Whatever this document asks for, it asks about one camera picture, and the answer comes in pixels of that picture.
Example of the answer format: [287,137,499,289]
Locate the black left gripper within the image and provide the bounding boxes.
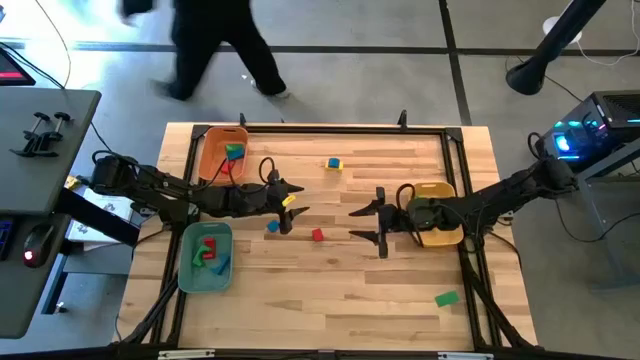
[249,169,310,236]

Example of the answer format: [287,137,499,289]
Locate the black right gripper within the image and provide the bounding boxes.
[348,187,419,260]

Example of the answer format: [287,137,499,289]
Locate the blue wooden block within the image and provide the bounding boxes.
[208,253,233,277]

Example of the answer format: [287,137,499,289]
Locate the yellow plastic bin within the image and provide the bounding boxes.
[409,181,466,249]

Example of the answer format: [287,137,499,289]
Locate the orange plastic bin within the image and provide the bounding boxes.
[197,125,250,185]

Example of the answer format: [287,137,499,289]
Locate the flat green rectangular block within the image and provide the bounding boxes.
[433,290,461,309]

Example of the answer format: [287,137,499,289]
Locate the teal plastic bin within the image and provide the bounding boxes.
[177,221,235,295]

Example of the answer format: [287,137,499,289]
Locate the person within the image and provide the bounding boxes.
[119,0,291,102]

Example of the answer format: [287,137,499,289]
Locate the white printed paper sheet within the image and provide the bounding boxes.
[64,187,137,251]

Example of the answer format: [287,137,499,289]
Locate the black screw clamp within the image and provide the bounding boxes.
[30,110,73,159]
[9,111,51,157]

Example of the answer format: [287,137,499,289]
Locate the dark grey desk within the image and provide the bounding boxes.
[0,87,103,340]

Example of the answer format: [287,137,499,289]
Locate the black pole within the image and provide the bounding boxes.
[505,0,609,96]

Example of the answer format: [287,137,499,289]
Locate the black computer mouse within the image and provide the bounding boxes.
[22,223,56,269]

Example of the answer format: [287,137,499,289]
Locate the black lit desktop computer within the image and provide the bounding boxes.
[534,89,640,164]

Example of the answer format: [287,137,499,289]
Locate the white round base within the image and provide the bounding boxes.
[542,15,584,45]

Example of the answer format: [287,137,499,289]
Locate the black keyboard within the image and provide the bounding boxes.
[0,217,15,261]

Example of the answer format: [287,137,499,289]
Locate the black monitor screen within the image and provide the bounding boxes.
[0,44,37,87]

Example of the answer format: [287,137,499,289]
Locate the black aluminium table frame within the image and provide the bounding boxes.
[119,122,539,360]

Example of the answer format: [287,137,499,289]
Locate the white metal bracket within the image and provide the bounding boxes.
[437,351,495,360]
[158,348,216,360]

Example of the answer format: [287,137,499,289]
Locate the grey metal table frame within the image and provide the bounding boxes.
[579,134,640,291]

